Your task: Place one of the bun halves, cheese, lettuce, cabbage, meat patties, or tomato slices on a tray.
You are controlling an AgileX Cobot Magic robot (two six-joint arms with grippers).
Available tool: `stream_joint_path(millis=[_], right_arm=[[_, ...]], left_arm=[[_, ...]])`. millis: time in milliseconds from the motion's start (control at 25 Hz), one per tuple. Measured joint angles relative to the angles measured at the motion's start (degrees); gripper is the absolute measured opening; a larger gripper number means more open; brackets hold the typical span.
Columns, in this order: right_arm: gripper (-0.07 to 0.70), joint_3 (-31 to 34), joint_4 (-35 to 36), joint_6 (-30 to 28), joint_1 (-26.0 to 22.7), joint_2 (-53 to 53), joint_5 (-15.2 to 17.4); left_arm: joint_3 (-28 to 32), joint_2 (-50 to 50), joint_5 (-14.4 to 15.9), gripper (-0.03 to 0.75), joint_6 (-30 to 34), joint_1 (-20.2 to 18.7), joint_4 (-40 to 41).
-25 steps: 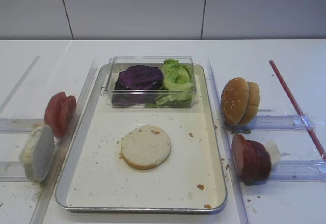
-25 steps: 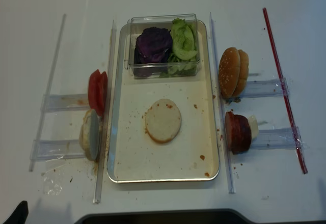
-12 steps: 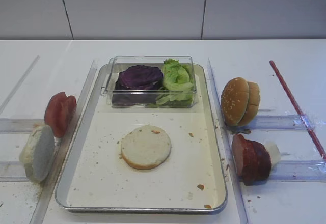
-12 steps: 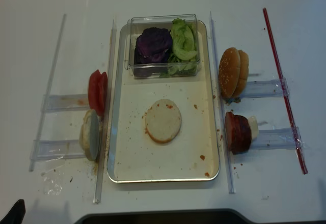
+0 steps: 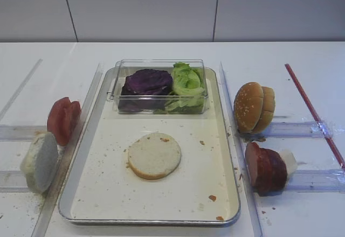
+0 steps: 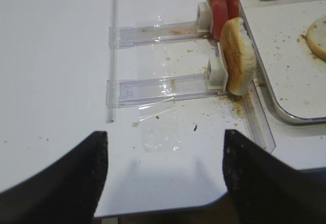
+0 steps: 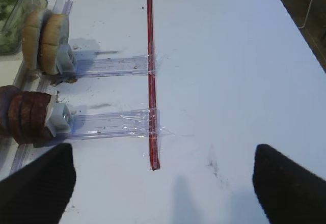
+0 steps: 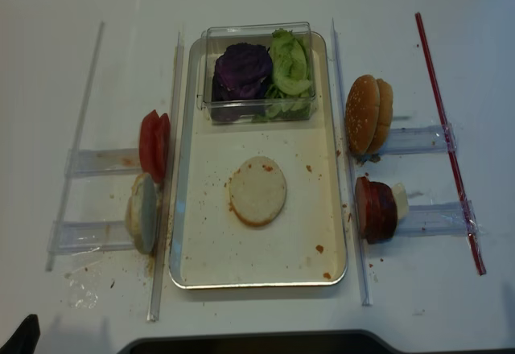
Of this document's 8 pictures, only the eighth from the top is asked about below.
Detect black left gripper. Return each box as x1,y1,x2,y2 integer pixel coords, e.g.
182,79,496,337
3,314,40,354

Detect bun bottom slice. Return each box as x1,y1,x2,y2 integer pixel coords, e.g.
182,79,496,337
229,156,287,227

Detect remaining bun bottom slices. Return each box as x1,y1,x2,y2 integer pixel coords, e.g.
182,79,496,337
125,172,163,255

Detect red tomato slices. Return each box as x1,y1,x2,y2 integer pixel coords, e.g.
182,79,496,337
138,109,171,184

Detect green lettuce leaves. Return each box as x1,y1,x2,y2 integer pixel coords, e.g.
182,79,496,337
253,28,313,122

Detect stack of meat patties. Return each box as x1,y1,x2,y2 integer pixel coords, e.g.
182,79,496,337
355,176,398,244

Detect white pusher block patties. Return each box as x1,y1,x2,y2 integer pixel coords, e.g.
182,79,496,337
391,183,409,222

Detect metal baking tray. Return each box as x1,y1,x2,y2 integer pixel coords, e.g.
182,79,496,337
168,33,347,290

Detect black table edge device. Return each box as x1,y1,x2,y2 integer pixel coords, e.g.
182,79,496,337
119,329,514,353

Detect purple cabbage leaves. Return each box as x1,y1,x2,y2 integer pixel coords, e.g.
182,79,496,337
212,43,273,102

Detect clear plastic vegetable box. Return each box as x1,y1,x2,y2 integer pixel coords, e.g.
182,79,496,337
198,22,315,125

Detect sesame bun top outer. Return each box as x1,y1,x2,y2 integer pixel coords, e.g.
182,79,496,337
345,74,380,155

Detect bun top inner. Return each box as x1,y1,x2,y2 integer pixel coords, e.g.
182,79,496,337
367,78,393,154

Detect red plastic strip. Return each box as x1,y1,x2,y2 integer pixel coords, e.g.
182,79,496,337
414,12,487,276

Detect clear rail under bread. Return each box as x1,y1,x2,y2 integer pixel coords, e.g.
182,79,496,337
47,220,134,255

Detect clear rail under tomatoes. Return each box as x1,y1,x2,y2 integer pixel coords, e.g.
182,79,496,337
65,148,142,179

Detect clear left divider rail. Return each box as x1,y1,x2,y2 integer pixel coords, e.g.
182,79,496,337
146,28,184,323

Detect clear divider rail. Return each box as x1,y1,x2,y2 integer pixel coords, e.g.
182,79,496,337
331,19,373,307
146,28,184,323

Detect clear right divider rail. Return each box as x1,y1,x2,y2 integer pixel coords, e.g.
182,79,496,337
331,19,373,307

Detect clear rail under patties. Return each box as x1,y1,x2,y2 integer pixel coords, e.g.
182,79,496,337
394,201,479,237

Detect clear rail under buns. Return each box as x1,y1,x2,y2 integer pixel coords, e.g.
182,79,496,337
379,125,457,155

